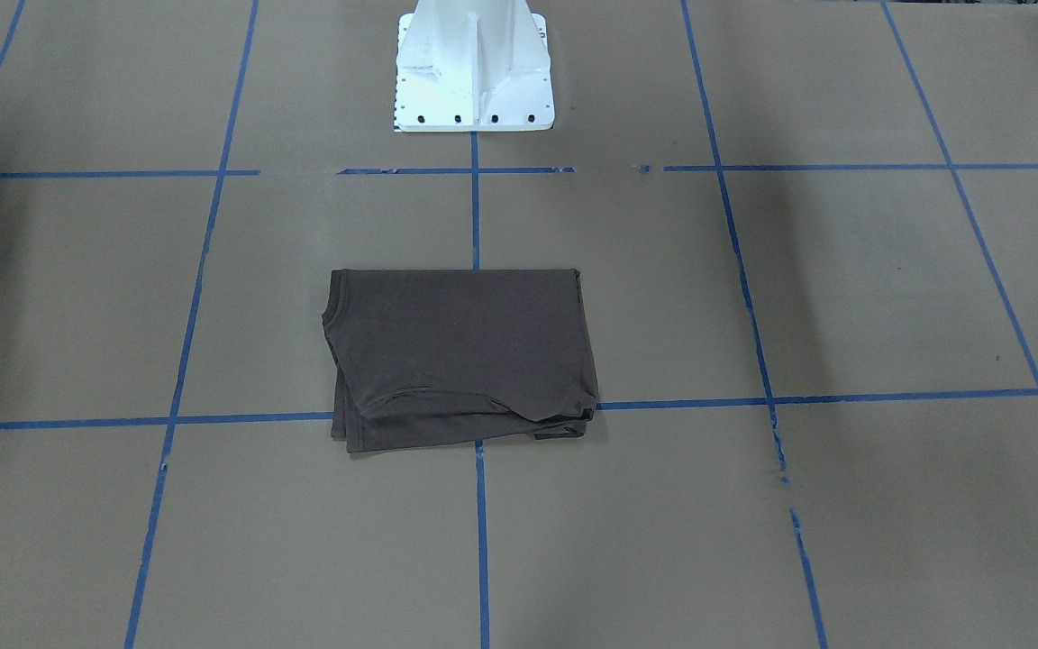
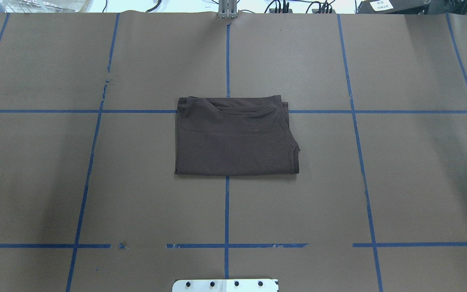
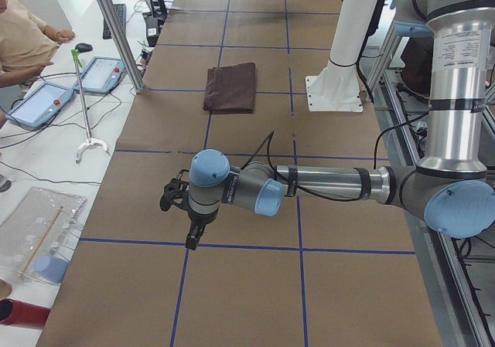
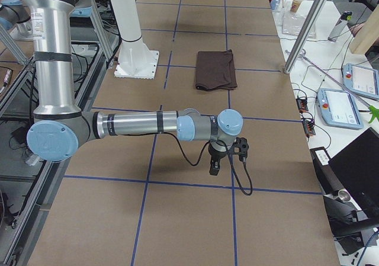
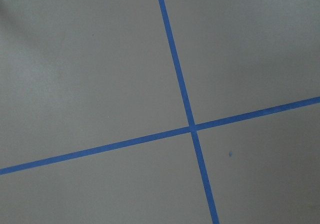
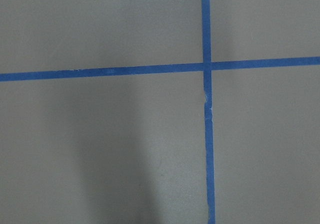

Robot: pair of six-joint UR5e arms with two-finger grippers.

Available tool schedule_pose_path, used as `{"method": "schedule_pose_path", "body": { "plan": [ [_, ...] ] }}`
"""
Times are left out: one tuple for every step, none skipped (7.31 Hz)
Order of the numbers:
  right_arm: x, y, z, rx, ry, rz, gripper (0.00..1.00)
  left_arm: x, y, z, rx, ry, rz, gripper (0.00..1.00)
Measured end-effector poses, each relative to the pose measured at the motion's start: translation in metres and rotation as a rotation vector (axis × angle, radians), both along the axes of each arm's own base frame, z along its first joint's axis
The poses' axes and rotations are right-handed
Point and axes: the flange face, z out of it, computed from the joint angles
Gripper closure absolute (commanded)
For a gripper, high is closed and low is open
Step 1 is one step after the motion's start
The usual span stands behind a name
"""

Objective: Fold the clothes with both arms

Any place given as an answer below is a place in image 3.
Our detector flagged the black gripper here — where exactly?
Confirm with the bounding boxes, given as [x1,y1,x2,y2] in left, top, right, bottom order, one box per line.
[185,209,217,250]

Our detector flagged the brown t-shirt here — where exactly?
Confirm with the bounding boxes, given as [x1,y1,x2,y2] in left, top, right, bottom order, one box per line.
[203,63,256,114]

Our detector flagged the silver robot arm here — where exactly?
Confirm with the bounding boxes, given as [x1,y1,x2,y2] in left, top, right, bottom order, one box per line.
[184,0,494,250]

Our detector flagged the metal reacher grabber tool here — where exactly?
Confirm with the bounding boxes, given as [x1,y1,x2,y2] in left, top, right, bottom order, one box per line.
[70,49,110,165]

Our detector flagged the blue plastic cup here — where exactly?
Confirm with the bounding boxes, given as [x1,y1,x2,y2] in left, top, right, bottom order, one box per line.
[34,255,69,284]

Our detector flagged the brown paper table cover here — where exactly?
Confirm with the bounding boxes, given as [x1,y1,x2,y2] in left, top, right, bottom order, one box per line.
[39,0,441,346]

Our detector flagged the clear plastic bag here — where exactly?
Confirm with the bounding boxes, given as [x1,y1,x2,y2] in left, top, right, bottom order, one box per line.
[1,188,87,285]

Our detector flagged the far blue teach pendant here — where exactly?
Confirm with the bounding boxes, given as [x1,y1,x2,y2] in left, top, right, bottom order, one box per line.
[78,56,125,94]

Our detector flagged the blue teach pendant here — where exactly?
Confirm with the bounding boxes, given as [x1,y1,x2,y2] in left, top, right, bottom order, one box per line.
[78,56,125,94]
[6,83,74,129]

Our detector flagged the near blue teach pendant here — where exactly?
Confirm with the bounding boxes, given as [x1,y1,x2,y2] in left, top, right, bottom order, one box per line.
[6,83,74,129]

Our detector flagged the red cylinder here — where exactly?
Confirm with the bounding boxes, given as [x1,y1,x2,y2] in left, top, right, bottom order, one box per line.
[1,298,51,329]

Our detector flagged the black computer mouse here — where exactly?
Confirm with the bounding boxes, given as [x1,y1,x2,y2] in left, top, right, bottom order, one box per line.
[75,43,93,53]

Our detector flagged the black keyboard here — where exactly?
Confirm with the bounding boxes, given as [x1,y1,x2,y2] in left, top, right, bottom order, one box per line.
[101,2,128,40]

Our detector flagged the person in beige shirt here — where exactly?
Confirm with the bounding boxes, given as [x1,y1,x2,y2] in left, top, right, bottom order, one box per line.
[1,0,75,87]

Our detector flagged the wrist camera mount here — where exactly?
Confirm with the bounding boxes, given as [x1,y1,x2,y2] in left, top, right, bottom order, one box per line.
[159,169,189,212]

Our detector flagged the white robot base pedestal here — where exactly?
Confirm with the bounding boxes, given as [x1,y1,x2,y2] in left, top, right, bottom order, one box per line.
[306,0,379,113]

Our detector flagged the aluminium frame post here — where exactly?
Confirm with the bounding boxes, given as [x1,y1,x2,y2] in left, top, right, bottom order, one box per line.
[96,0,145,94]

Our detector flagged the aluminium side frame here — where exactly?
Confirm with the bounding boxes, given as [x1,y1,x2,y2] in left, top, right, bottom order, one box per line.
[367,29,494,346]

